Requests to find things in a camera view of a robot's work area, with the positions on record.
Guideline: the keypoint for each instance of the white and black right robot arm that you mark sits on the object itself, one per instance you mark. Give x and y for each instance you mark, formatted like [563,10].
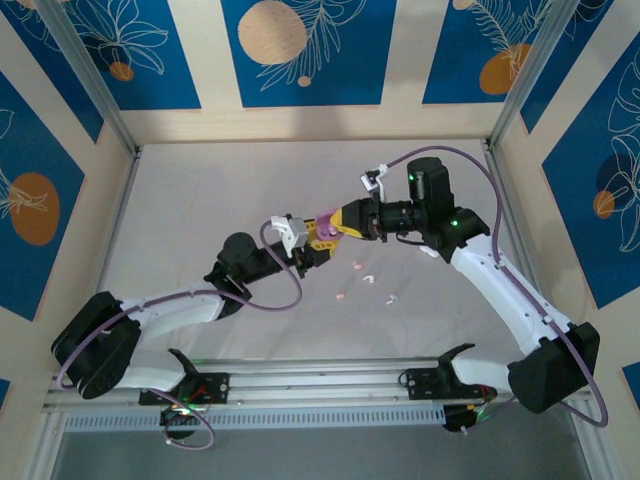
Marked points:
[500,295]

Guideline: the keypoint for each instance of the aluminium frame post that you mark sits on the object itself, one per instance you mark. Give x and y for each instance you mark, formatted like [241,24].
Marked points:
[85,75]

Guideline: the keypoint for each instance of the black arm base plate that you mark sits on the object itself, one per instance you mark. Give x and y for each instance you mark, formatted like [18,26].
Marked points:
[420,382]
[215,387]

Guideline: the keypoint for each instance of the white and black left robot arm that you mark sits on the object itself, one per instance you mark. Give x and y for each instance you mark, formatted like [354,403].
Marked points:
[165,312]

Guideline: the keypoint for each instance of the clear plastic tube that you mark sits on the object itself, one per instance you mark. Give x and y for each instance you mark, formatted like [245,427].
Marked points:
[530,75]

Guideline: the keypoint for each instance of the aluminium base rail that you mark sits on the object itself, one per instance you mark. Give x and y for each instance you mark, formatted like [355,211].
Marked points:
[320,380]

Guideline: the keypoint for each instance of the small black controller box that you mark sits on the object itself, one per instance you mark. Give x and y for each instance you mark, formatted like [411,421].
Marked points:
[177,422]
[460,420]

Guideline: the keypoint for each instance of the purple earbud charging case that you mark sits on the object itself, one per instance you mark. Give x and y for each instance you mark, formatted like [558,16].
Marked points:
[324,220]

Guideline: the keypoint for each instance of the aluminium table side rail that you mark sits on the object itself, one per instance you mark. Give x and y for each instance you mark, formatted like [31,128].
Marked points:
[502,192]
[107,250]

